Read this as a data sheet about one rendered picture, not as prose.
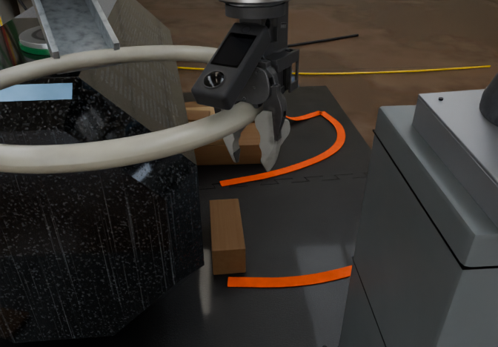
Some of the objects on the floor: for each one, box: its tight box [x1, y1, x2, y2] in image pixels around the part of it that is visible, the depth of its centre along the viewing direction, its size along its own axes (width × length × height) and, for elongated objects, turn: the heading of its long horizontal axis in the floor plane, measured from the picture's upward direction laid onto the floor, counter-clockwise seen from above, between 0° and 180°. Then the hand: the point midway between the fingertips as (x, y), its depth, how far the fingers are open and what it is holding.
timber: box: [209, 199, 246, 275], centre depth 174 cm, size 30×12×12 cm, turn 6°
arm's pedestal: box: [322, 105, 498, 347], centre depth 98 cm, size 50×50×85 cm
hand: (249, 160), depth 60 cm, fingers closed on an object, 4 cm apart
